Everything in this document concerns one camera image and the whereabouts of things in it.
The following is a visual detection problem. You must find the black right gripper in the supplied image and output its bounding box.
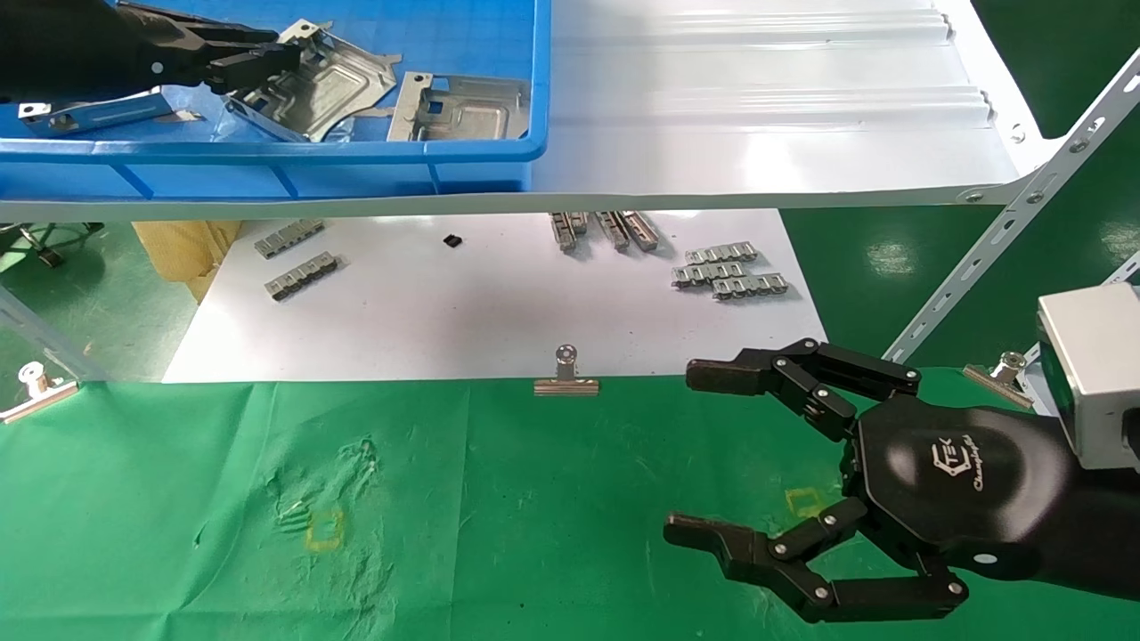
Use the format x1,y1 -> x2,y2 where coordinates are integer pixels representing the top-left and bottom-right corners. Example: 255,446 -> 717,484
664,338 -> 1076,624

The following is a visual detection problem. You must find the black swivel stool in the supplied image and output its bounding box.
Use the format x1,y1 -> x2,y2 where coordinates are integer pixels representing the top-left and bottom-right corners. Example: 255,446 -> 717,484
0,222 -> 104,269

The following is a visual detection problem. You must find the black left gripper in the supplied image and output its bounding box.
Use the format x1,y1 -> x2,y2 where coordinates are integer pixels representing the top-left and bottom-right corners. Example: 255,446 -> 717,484
0,0 -> 303,104

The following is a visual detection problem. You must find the green table cloth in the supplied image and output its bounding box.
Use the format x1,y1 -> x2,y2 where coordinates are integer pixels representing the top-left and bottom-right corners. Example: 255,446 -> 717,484
0,368 -> 1140,641

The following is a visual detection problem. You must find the silver binder clip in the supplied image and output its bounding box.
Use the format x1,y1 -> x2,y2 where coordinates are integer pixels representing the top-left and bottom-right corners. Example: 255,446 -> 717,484
961,351 -> 1036,410
533,345 -> 601,398
0,360 -> 80,425

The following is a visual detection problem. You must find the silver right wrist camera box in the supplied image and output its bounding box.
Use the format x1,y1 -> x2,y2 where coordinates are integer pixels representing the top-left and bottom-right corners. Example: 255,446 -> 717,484
1037,282 -> 1140,471

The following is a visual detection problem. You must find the white metal shelf rack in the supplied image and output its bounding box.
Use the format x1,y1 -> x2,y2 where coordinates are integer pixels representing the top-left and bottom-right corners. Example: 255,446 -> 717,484
0,0 -> 1140,385

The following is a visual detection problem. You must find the blue plastic bin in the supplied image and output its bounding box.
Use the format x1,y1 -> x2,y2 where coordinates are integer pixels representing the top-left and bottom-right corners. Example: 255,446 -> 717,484
0,0 -> 552,202

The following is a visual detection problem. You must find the yellow plastic bag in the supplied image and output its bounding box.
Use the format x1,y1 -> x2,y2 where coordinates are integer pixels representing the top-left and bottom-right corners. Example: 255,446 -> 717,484
131,220 -> 242,304

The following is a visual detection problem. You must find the sheet metal bracket part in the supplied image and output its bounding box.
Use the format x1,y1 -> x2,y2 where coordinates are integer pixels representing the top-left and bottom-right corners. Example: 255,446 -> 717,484
225,19 -> 400,144
387,71 -> 533,144
17,86 -> 205,138

